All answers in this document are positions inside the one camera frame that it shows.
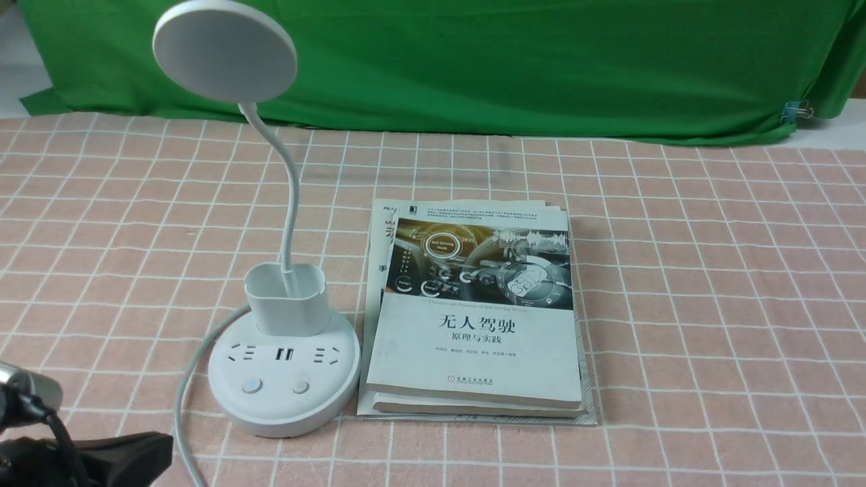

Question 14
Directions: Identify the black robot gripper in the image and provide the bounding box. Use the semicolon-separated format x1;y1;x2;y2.
1;432;174;486

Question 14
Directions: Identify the white desk lamp with sockets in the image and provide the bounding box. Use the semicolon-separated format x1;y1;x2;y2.
152;1;361;438

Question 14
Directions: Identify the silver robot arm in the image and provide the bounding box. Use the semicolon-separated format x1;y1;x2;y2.
1;363;174;486

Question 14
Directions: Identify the bottom book in stack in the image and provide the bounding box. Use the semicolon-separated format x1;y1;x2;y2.
357;198;598;427

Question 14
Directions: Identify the white self-driving textbook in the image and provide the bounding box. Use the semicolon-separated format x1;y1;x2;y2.
366;209;583;410

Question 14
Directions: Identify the pink checkered tablecloth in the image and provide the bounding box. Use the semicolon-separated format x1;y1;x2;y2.
1;114;865;486

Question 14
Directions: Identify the green backdrop cloth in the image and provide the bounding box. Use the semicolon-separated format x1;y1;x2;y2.
17;0;866;147

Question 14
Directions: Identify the blue binder clip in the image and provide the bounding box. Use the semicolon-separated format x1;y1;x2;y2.
779;99;814;124

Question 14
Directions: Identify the white lamp power cable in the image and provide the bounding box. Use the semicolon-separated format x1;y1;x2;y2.
173;305;252;487

